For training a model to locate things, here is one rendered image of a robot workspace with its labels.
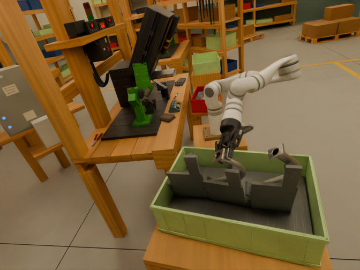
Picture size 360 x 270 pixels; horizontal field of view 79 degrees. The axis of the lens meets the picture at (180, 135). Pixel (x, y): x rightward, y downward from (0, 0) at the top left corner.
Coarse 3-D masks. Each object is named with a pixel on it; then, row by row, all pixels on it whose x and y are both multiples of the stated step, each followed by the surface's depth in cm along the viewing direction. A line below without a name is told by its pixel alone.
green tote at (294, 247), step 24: (264, 168) 108; (312, 168) 90; (168, 192) 102; (312, 192) 86; (168, 216) 88; (192, 216) 82; (312, 216) 84; (216, 240) 86; (240, 240) 80; (264, 240) 76; (288, 240) 71; (312, 240) 67; (312, 264) 74
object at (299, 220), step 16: (208, 176) 112; (256, 176) 107; (272, 176) 105; (304, 192) 94; (176, 208) 99; (192, 208) 97; (208, 208) 96; (224, 208) 94; (240, 208) 93; (256, 208) 92; (304, 208) 88; (272, 224) 84; (288, 224) 83; (304, 224) 82
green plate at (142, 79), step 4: (132, 64) 171; (136, 64) 171; (140, 64) 170; (144, 64) 170; (136, 68) 172; (140, 68) 171; (144, 68) 171; (136, 72) 173; (140, 72) 172; (144, 72) 172; (136, 76) 174; (140, 76) 173; (144, 76) 173; (148, 76) 173; (136, 80) 175; (140, 80) 174; (144, 80) 174; (148, 80) 173; (136, 84) 176; (140, 84) 175; (144, 84) 175; (148, 84) 174; (144, 88) 176
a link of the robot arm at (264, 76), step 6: (294, 54) 98; (282, 60) 95; (288, 60) 95; (294, 60) 96; (270, 66) 95; (276, 66) 94; (282, 66) 98; (258, 72) 94; (264, 72) 92; (270, 72) 92; (258, 78) 90; (264, 78) 91; (270, 78) 93; (264, 84) 92; (258, 90) 93
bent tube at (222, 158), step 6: (222, 150) 72; (216, 156) 75; (222, 156) 70; (222, 162) 73; (228, 162) 73; (234, 162) 73; (240, 168) 74; (240, 174) 77; (216, 180) 90; (222, 180) 87
